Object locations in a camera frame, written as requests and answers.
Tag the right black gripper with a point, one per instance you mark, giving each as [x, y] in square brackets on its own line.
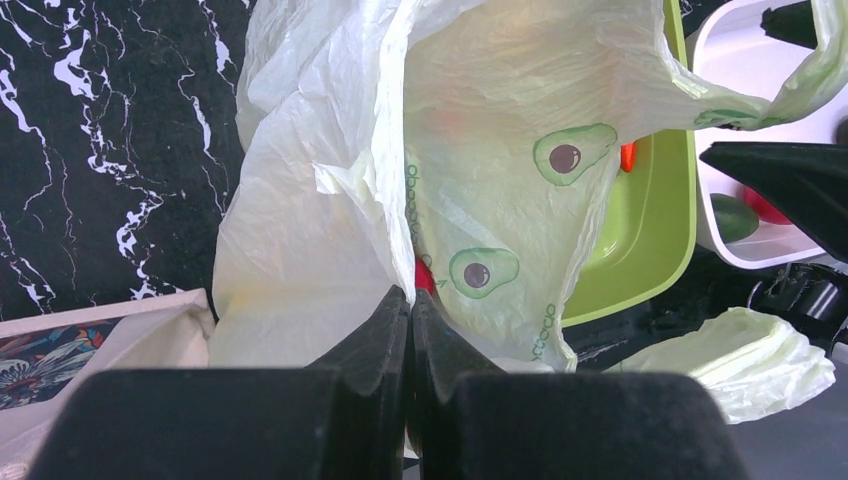
[807, 183]

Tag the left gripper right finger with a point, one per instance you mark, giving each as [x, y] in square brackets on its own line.
[473, 420]

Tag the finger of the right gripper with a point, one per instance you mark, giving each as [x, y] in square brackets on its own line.
[793, 24]

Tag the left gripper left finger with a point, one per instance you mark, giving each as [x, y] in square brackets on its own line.
[340, 417]

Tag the translucent white plastic bag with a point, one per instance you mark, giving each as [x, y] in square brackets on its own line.
[378, 132]

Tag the beige canvas tote bag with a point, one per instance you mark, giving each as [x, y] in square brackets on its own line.
[45, 358]

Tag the red strawberry fruit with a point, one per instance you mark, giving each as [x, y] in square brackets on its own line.
[423, 277]

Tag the red apple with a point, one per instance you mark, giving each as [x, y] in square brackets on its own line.
[765, 211]

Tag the dark green avocado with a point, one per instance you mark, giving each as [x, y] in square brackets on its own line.
[735, 219]

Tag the green plastic tray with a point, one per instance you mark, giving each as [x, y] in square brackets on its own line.
[620, 238]

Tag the orange carrot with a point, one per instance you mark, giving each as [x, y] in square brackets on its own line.
[627, 157]

